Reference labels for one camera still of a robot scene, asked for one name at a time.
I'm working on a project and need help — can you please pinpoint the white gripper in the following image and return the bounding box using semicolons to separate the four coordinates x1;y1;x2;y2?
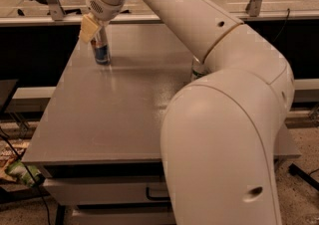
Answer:
79;0;126;43

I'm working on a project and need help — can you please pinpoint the blue silver redbull can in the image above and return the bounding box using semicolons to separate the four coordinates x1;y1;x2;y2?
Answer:
91;27;111;65

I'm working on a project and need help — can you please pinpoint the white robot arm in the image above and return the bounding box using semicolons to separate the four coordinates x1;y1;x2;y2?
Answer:
87;0;294;225

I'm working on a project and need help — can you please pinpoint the white 7up can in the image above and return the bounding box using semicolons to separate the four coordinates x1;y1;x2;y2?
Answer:
190;57;208;81

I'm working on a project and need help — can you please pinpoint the dark side table left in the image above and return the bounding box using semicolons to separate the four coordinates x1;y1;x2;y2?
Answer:
0;79;19;113

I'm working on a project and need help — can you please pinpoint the grey drawer cabinet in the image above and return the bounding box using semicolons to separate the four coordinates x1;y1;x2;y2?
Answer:
21;22;302;225

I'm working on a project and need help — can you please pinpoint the green chip bag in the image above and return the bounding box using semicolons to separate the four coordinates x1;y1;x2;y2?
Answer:
5;160;44;187

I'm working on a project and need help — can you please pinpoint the upper grey drawer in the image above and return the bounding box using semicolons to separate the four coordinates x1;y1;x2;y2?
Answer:
44;176;167;205

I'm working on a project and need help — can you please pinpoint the grey drawer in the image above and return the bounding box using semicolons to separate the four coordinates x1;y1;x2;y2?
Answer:
72;205;176;225
44;176;167;205

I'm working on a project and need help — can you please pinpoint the lower grey drawer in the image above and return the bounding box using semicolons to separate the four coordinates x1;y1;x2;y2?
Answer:
72;205;176;225

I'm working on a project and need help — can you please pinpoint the black stand leg right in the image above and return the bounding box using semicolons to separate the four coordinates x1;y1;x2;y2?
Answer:
288;164;319;191

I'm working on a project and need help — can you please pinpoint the black floor cable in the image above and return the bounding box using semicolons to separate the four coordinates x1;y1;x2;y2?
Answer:
0;125;53;225

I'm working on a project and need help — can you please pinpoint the black drawer handle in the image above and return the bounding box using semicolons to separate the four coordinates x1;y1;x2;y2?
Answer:
146;187;170;201

